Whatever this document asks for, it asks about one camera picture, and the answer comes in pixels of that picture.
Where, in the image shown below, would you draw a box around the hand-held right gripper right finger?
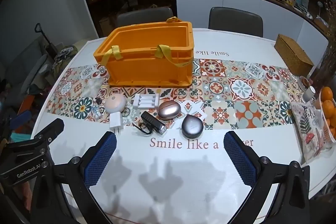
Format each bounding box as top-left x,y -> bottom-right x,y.
224,131 -> 311,224

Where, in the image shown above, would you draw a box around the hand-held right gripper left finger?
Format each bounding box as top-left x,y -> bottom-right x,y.
31,131 -> 117,224

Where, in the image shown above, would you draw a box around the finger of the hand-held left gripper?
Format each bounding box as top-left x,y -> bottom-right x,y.
9,110 -> 31,125
33,119 -> 65,145

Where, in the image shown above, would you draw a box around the white battery charger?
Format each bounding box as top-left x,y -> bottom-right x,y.
133,94 -> 160,110

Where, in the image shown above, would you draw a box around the orange plastic crate yellow handles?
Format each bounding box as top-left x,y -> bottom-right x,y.
94,17 -> 195,87

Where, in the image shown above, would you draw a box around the white plug adapter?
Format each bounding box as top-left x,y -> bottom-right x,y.
109,113 -> 124,134

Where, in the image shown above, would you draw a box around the grey sofa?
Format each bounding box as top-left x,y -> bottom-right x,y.
4,38 -> 51,100

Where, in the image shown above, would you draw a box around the round pink deer night light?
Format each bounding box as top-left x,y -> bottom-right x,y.
105,94 -> 127,115

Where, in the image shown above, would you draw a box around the dark grey pebble case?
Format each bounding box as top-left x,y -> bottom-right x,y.
180,114 -> 204,138

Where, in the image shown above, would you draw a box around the black bike light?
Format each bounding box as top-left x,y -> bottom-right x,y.
133,111 -> 166,135

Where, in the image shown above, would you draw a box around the tile-patterned tablecloth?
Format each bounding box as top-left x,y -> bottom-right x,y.
31,28 -> 332,224

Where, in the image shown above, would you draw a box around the leaf-print cloth pouch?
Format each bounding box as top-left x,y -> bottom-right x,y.
290,102 -> 331,164

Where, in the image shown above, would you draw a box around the patterned cloth bag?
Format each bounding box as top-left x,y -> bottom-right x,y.
53,45 -> 78,71

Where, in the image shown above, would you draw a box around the black hand trolley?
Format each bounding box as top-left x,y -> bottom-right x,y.
35,23 -> 59,58

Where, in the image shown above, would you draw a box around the rose gold pebble case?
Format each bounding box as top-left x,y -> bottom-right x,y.
158,101 -> 181,119

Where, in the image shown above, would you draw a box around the white cup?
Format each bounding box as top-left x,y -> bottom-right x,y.
304,86 -> 316,103

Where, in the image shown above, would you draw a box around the small bowl of nuts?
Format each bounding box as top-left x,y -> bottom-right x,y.
298,76 -> 311,90

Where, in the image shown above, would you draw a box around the orange fruit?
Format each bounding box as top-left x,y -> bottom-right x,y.
322,100 -> 336,119
321,87 -> 334,102

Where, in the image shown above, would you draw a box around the woven storage box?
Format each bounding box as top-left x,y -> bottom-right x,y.
274,34 -> 315,77

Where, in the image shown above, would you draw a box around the grey chair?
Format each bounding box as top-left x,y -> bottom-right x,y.
115,7 -> 174,29
209,7 -> 263,38

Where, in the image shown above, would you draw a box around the small figure keychain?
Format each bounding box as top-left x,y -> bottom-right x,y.
92,98 -> 103,118

